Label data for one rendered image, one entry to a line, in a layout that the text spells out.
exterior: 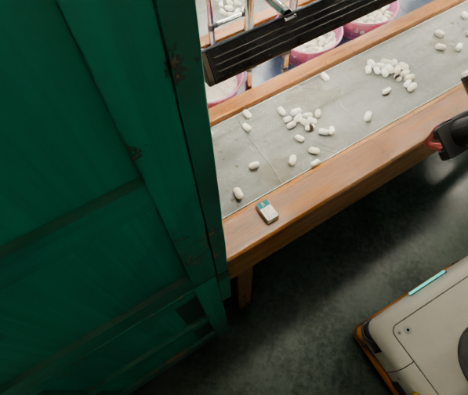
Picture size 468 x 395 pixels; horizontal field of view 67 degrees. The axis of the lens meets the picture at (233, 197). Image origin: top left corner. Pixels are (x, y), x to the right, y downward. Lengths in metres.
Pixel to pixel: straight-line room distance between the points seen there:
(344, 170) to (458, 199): 1.16
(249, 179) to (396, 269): 1.02
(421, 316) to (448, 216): 0.71
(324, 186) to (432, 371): 0.77
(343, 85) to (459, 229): 1.06
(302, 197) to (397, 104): 0.50
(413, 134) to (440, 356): 0.77
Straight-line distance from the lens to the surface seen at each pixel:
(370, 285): 1.79
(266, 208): 0.95
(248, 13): 1.08
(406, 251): 1.91
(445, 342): 1.54
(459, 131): 0.79
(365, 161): 1.11
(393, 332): 1.47
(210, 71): 0.84
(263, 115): 1.20
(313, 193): 1.01
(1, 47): 0.28
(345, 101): 1.28
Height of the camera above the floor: 1.63
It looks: 61 degrees down
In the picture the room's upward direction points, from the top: 3 degrees counter-clockwise
